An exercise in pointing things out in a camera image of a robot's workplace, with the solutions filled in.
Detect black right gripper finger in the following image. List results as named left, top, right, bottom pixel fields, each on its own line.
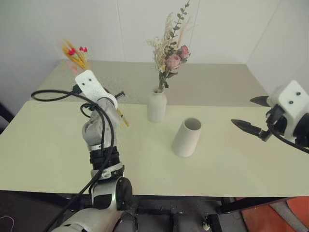
left=230, top=118, right=262, bottom=138
left=249, top=95, right=270, bottom=107

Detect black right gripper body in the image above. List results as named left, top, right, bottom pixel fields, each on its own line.
left=259, top=105, right=290, bottom=142

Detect yellow wheat red flower bouquet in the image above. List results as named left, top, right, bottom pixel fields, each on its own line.
left=59, top=38, right=130, bottom=129

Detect pink rose dried flower bouquet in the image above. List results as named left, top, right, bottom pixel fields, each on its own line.
left=144, top=0, right=200, bottom=94

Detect white bottle-shaped vase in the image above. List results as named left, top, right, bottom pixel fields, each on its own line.
left=147, top=88, right=168, bottom=123

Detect white cylinder vase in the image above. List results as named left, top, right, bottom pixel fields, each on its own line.
left=171, top=117, right=202, bottom=158

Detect orange and grey seat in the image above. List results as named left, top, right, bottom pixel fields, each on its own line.
left=235, top=196, right=309, bottom=232

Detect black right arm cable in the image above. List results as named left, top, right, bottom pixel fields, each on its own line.
left=266, top=120, right=309, bottom=154

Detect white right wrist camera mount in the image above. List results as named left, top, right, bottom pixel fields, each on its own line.
left=267, top=80, right=309, bottom=144

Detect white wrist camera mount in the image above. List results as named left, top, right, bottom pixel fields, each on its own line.
left=74, top=69, right=118, bottom=107
left=267, top=80, right=309, bottom=144

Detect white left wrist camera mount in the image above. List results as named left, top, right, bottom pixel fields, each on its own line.
left=74, top=69, right=118, bottom=107

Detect black metal table frame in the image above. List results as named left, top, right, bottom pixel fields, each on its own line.
left=130, top=196, right=294, bottom=232

